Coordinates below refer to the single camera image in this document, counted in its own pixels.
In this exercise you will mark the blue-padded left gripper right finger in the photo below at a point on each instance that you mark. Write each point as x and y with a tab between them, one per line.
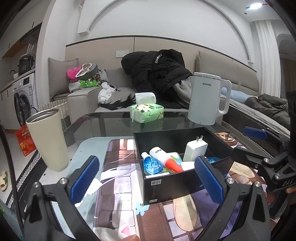
252	221

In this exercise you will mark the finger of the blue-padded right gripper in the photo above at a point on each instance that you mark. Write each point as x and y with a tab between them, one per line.
266	134
252	157

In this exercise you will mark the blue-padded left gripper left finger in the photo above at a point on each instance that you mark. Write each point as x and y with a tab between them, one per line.
41	222

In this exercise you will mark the blue eye drop bottle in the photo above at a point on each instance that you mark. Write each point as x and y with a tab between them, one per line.
151	165
212	160

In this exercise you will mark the tall white power adapter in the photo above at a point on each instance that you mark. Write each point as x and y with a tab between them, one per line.
194	149

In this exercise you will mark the white remote control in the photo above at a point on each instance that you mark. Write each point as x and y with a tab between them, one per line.
188	165

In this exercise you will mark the green floss pick box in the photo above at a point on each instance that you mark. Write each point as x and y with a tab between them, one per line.
176	157

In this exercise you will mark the white glue bottle orange cap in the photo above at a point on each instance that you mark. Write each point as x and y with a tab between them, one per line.
165	159

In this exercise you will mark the person's right hand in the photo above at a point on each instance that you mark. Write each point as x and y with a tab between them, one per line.
291	190

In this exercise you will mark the person's left hand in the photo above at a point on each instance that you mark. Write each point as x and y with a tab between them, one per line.
131	238

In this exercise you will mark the dark green jacket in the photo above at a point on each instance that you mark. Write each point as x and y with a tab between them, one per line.
274	107

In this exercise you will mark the green drink bottle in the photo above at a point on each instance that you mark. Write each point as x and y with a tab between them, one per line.
11	218

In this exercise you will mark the light blue pillow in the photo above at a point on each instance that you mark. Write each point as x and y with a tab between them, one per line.
235	95

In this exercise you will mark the beige slipper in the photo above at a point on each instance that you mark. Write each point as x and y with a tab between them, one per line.
4	180

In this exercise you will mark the white electric kettle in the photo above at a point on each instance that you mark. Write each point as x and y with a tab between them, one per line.
205	98

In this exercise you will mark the crumpled white tissue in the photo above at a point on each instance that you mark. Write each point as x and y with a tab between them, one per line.
93	187

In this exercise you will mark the grey sofa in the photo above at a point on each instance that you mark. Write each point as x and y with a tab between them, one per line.
196	59

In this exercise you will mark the red gift bag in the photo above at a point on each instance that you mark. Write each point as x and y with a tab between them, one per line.
25	140

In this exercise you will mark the cream tumbler cup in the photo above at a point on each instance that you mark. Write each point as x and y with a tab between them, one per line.
47	133

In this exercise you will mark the black cardboard box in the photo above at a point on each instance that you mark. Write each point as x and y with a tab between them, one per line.
170	185

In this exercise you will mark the white washing machine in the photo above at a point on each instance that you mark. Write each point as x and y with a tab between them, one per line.
25	98

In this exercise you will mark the green tissue pack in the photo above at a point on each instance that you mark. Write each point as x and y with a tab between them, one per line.
144	113

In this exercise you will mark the black puffer jacket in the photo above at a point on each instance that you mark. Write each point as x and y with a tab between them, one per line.
158	72

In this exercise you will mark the grey cushion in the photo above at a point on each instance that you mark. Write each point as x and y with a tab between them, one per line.
58	80

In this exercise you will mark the pile of clothes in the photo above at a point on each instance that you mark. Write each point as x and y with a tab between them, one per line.
109	97

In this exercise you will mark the white wall socket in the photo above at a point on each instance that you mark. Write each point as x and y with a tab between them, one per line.
121	53

